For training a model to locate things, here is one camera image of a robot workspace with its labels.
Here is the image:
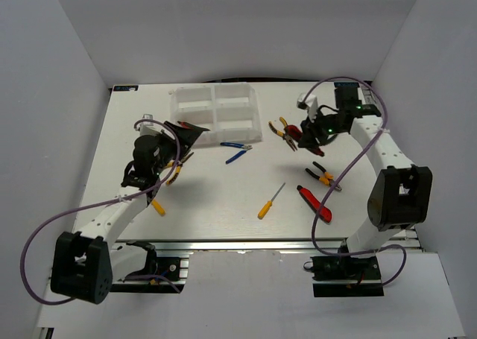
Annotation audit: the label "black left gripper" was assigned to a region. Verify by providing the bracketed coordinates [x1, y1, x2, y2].
[152, 121, 203, 176]

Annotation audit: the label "orange black combination pliers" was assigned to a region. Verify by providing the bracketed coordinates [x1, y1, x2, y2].
[305, 162, 342, 192]

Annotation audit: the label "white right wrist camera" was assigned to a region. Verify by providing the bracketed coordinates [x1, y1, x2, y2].
[296, 93, 318, 122]

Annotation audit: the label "blue sticker left corner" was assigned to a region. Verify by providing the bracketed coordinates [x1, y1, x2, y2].
[113, 85, 139, 92]

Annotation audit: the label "yellow handle screwdriver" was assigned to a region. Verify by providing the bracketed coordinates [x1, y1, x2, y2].
[257, 183, 285, 220]
[151, 200, 165, 217]

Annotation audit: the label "white compartment tray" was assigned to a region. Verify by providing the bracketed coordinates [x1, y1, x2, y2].
[171, 83, 262, 148]

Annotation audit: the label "yellow long nose pliers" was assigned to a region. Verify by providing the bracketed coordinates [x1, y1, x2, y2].
[166, 151, 194, 186]

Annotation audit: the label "red black knife right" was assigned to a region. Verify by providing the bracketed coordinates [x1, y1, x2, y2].
[297, 185, 332, 224]

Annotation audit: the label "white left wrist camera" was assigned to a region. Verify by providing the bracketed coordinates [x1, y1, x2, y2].
[134, 113, 162, 136]

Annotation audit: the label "yellow pliers centre right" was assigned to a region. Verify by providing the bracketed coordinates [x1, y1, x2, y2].
[268, 117, 297, 151]

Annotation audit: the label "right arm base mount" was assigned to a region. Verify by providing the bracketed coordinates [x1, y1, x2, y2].
[303, 256, 384, 298]

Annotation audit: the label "yellow handle screwdriver left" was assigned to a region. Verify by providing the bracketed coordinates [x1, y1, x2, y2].
[151, 200, 165, 217]

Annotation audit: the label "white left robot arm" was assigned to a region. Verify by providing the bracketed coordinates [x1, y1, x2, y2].
[50, 120, 205, 304]

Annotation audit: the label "aluminium rail front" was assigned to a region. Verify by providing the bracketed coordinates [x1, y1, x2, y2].
[111, 237, 351, 254]

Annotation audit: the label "blue wire cutters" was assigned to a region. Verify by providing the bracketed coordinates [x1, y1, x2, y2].
[219, 142, 253, 165]

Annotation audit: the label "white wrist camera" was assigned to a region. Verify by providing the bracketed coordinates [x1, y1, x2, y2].
[296, 93, 318, 122]
[134, 113, 162, 136]

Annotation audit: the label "blue sticker right corner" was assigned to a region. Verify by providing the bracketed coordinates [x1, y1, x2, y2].
[333, 81, 360, 88]

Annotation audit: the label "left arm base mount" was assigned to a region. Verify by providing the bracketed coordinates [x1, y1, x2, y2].
[110, 241, 189, 294]

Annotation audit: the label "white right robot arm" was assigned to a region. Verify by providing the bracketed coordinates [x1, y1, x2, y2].
[297, 83, 433, 279]

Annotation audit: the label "red handled pliers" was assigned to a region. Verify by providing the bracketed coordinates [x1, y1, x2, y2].
[284, 124, 325, 156]

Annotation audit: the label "blue sticker corner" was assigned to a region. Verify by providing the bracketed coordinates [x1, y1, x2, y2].
[113, 85, 139, 92]
[333, 81, 360, 88]

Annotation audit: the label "yellow handle screwdriver centre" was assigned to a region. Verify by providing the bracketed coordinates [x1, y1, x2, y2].
[257, 183, 285, 220]

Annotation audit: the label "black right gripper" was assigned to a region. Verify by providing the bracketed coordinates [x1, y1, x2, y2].
[297, 108, 346, 151]

